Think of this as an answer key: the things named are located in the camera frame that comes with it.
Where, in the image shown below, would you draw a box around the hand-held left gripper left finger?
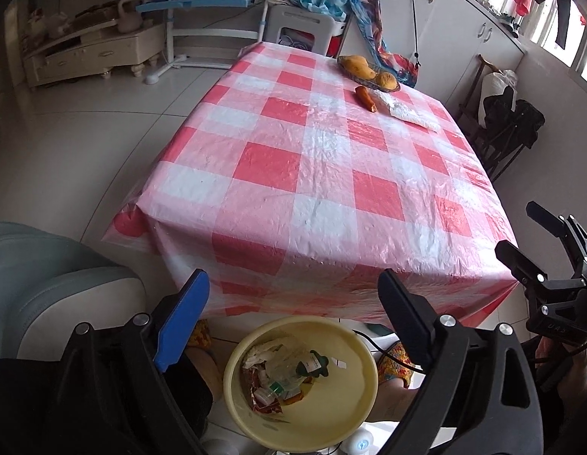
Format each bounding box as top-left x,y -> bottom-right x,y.
57,268 -> 211,455

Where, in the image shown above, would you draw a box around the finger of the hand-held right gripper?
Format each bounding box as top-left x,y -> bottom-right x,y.
526,201 -> 571,240
495,241 -> 548,290

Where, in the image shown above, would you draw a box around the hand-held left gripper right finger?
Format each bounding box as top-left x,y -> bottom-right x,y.
376,268 -> 545,455

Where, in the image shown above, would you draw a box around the paper bag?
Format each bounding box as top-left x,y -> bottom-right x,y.
241,336 -> 299,370

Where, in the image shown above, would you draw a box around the clear plastic bottle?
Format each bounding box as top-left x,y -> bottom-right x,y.
253,348 -> 330,403

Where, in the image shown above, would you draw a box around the yellow plastic basin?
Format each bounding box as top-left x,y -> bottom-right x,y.
222,317 -> 380,451

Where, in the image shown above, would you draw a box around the white paper towel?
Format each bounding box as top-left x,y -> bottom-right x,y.
373,90 -> 441,132

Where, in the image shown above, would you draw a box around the person's right hand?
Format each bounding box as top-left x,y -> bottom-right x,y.
535,336 -> 587,418

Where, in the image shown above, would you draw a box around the yellow floral slipper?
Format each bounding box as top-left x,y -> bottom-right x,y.
376,341 -> 417,387
187,320 -> 213,351

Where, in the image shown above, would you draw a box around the person's leg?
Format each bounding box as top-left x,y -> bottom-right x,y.
184,348 -> 228,399
369,379 -> 417,422

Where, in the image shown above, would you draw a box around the black folding chair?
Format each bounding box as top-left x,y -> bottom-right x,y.
483,86 -> 545,181

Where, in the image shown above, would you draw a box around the wooden chair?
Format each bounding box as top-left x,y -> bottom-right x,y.
457,54 -> 503,162

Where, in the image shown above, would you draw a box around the small white device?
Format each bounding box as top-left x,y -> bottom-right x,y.
343,429 -> 377,455

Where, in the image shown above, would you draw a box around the white sack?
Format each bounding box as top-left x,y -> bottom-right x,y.
478,70 -> 518,126

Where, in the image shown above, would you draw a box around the pink checkered tablecloth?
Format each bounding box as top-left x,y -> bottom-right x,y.
101,42 -> 519,330

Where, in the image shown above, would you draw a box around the window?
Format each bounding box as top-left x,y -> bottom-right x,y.
488,0 -> 587,91

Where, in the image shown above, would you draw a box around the grey shoes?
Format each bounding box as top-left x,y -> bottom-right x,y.
499,12 -> 524,36

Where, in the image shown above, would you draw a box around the white cabinet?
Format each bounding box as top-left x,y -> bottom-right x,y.
341,0 -> 526,110

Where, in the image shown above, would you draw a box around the metal fruit bowl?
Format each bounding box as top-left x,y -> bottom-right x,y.
337,54 -> 401,92

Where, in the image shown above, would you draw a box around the cream television stand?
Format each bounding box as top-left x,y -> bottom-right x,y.
22,21 -> 166,88

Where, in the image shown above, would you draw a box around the pink kettlebell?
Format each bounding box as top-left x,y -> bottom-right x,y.
117,0 -> 145,34

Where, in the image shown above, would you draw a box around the blue plastic bag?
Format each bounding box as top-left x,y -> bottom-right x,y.
291,0 -> 353,22

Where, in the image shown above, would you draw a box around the white plastic stool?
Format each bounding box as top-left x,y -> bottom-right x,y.
265,2 -> 346,58

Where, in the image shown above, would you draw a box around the blue study desk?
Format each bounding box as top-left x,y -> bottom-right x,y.
127,0 -> 294,83

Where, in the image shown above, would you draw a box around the black cable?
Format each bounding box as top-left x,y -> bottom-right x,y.
353,329 -> 424,375

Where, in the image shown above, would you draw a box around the colourful printed drawstring bag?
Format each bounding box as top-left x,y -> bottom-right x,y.
349,0 -> 423,88

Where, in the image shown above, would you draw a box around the white cable bundle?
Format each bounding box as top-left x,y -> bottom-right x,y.
280,29 -> 318,48

